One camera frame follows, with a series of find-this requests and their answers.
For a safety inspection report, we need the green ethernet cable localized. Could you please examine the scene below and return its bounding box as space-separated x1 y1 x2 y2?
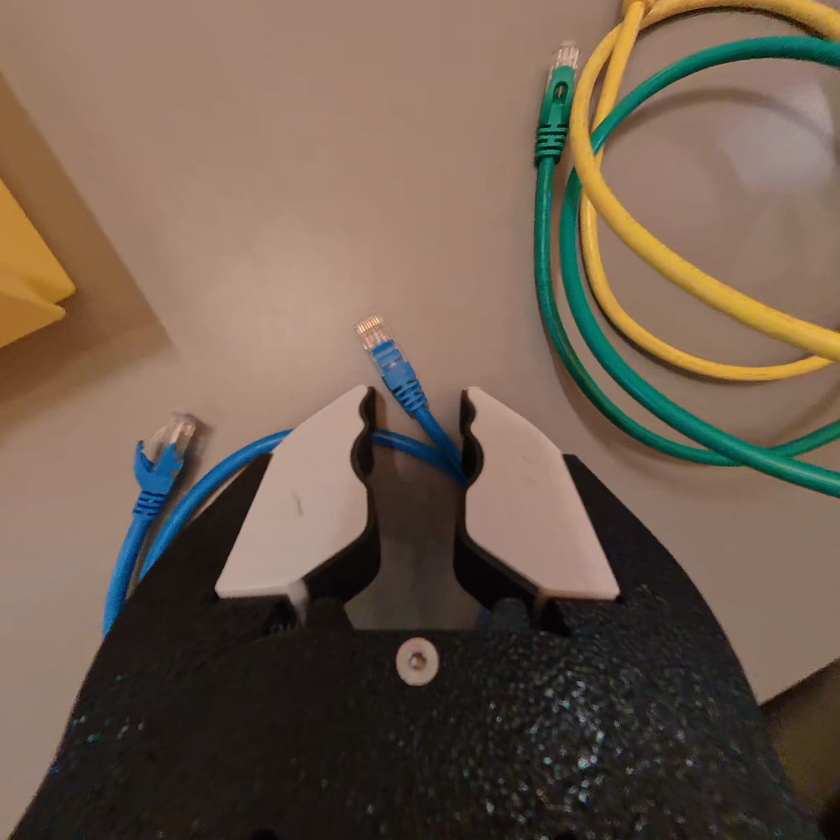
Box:
533 36 840 500

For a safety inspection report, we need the yellow ethernet cable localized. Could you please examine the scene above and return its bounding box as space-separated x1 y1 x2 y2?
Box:
570 0 840 383

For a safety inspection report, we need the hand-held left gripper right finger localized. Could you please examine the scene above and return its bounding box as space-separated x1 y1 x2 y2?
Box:
453 386 622 624

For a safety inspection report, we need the yellow box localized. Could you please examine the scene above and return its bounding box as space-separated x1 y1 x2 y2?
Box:
0 177 76 349

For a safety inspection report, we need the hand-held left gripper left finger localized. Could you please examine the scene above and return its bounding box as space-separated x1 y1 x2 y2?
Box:
215 385 383 624

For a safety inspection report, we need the blue ethernet cable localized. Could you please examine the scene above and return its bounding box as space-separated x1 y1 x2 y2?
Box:
101 314 470 641

